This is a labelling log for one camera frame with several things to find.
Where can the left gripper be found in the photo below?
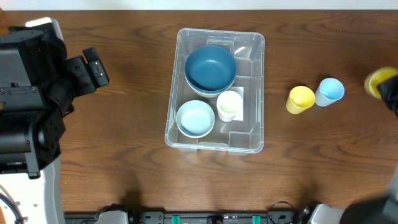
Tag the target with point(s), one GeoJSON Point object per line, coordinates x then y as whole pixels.
{"type": "Point", "coordinates": [83, 76]}

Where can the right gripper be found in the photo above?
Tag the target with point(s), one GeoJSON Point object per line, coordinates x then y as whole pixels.
{"type": "Point", "coordinates": [388, 92]}

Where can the yellow cup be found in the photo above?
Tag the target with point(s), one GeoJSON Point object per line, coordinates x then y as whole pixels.
{"type": "Point", "coordinates": [300, 99]}
{"type": "Point", "coordinates": [371, 82]}

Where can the light blue cup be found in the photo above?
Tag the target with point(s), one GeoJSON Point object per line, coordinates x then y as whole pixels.
{"type": "Point", "coordinates": [329, 91]}

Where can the grey bowl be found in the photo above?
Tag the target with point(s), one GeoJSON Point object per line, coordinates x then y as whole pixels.
{"type": "Point", "coordinates": [195, 119]}

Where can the dark blue bowl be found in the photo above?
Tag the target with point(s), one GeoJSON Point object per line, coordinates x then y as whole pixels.
{"type": "Point", "coordinates": [208, 92]}
{"type": "Point", "coordinates": [210, 67]}

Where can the cream bowl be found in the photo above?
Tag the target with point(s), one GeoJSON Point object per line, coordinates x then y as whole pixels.
{"type": "Point", "coordinates": [208, 96]}

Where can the cream cup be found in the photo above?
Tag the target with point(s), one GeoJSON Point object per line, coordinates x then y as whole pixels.
{"type": "Point", "coordinates": [228, 101]}

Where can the pink cup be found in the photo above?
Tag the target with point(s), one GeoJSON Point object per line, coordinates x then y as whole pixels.
{"type": "Point", "coordinates": [227, 116]}

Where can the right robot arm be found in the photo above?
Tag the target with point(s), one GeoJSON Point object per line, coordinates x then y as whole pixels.
{"type": "Point", "coordinates": [380, 210]}

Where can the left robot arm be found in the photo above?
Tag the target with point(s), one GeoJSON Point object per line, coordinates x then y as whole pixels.
{"type": "Point", "coordinates": [38, 85]}

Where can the clear plastic storage container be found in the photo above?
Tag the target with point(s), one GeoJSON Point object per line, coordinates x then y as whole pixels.
{"type": "Point", "coordinates": [245, 133]}

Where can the white label in container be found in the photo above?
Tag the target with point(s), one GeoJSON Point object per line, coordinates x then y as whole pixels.
{"type": "Point", "coordinates": [240, 105]}

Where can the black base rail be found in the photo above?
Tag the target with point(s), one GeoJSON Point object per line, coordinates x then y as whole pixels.
{"type": "Point", "coordinates": [121, 214]}

